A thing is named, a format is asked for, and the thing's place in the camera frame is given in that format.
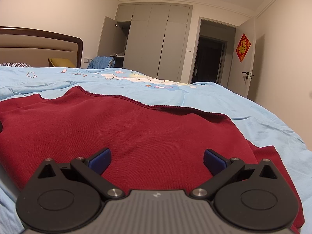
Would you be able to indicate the brown padded headboard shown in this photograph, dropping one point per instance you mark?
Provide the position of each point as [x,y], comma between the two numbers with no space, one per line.
[36,47]

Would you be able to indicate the dark red sweater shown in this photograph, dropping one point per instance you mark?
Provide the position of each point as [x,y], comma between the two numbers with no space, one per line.
[157,160]

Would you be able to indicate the olive green pillow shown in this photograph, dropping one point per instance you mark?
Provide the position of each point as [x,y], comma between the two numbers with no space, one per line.
[61,62]

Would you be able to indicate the grey built-in wardrobe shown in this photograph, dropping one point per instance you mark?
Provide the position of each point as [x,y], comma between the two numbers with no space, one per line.
[157,38]

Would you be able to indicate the light blue cartoon bedsheet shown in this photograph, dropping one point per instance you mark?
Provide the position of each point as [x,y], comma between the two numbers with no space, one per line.
[257,124]

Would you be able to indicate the blue clothes pile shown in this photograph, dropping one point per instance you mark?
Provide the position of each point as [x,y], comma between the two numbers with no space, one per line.
[101,63]

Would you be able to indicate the open grey wardrobe door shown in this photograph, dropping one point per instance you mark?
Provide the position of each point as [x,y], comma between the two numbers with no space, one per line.
[107,43]

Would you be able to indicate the red fu door decoration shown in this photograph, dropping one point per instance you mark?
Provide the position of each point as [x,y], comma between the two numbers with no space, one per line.
[243,47]

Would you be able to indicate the black white checkered pillow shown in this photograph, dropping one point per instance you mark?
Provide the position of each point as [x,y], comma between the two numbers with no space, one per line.
[16,64]

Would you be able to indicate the white bedroom door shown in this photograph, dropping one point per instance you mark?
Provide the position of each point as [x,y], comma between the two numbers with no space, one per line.
[236,82]

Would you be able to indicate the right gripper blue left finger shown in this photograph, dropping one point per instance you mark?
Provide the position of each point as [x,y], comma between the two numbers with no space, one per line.
[91,169]

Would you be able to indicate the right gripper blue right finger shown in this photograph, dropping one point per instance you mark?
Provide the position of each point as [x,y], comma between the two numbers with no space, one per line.
[224,171]

